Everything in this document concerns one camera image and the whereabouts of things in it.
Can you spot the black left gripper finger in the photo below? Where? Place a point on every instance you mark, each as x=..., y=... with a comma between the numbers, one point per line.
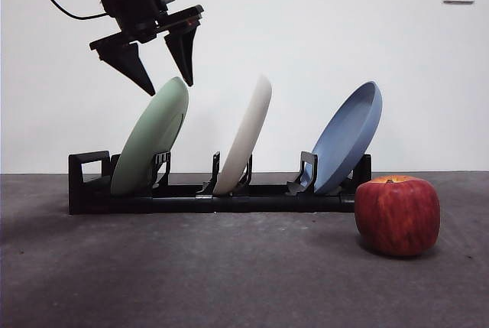
x=185, y=52
x=128, y=64

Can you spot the green round plate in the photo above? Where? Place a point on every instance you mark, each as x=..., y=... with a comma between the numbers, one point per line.
x=149, y=140

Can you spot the red apple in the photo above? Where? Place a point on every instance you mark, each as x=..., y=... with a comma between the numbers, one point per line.
x=397, y=217

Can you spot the cream white round plate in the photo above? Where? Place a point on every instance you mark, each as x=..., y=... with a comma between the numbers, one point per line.
x=244, y=140

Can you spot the black plate rack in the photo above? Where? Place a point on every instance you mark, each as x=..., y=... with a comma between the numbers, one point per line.
x=183, y=203

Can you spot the blue round plate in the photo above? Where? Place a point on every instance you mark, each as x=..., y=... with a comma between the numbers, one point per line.
x=344, y=144

